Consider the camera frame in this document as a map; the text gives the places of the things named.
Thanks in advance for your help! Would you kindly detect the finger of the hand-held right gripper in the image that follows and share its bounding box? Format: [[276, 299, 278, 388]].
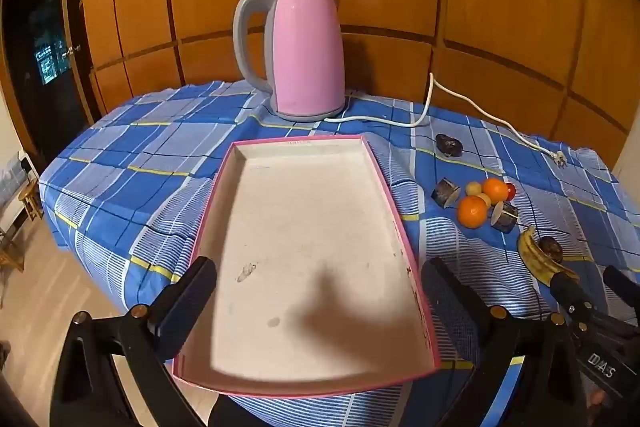
[[602, 266, 640, 313], [550, 273, 601, 333]]

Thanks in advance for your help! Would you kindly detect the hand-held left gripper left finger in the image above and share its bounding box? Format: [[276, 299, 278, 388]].
[[47, 256, 218, 427]]

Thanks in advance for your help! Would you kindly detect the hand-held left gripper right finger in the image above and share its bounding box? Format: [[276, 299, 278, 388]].
[[420, 257, 583, 427]]

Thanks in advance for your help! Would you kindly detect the dark wrinkled fruit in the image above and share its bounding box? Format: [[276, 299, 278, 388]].
[[434, 133, 463, 158], [537, 236, 564, 264]]

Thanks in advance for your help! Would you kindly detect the spotted yellow banana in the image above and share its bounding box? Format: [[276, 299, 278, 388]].
[[517, 224, 581, 284]]

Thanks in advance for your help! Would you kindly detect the dark sugarcane piece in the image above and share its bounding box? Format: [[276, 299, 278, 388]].
[[431, 178, 462, 210], [489, 201, 520, 235]]

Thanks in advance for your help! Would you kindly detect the orange mandarin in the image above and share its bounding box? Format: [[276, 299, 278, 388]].
[[481, 177, 509, 204], [456, 195, 489, 229]]

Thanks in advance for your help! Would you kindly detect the pink-rimmed white tray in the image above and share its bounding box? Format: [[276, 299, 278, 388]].
[[172, 135, 442, 398]]

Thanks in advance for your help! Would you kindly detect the blue plaid tablecloth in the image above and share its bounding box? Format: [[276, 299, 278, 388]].
[[39, 79, 626, 427]]

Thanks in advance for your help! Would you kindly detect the wooden wicker chair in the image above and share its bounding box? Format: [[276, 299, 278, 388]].
[[0, 227, 26, 308]]

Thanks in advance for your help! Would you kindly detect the wooden stool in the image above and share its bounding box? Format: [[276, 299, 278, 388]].
[[17, 179, 45, 223]]

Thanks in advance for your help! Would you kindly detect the pink electric kettle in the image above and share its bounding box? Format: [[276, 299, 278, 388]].
[[233, 0, 347, 122]]

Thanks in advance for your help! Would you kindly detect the dark glass door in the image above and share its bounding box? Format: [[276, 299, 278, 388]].
[[0, 0, 96, 168]]

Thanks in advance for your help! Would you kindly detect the white power cable with plug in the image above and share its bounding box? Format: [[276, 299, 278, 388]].
[[322, 73, 571, 168]]

